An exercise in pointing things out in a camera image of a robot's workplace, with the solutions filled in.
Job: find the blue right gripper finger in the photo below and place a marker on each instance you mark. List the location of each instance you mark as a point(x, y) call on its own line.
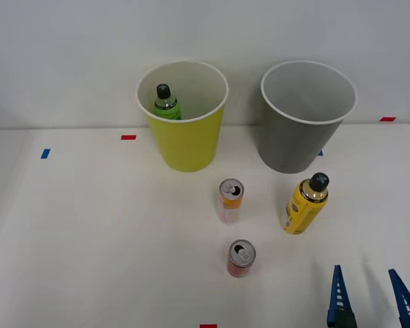
point(339, 300)
point(408, 304)

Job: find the yellow bottle black cap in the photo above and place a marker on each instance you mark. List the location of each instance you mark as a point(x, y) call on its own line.
point(302, 208)

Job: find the red drink can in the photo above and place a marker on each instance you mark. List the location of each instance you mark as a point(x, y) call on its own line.
point(241, 257)

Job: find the orange drink can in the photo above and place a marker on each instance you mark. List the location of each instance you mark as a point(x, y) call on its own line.
point(229, 205)

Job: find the grey plastic bin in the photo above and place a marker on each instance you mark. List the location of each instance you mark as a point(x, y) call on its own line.
point(287, 143)

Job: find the yellow-green plastic bin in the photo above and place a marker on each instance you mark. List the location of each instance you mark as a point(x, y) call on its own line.
point(188, 143)

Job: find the green bottle black cap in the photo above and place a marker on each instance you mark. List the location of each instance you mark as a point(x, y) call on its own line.
point(165, 106)

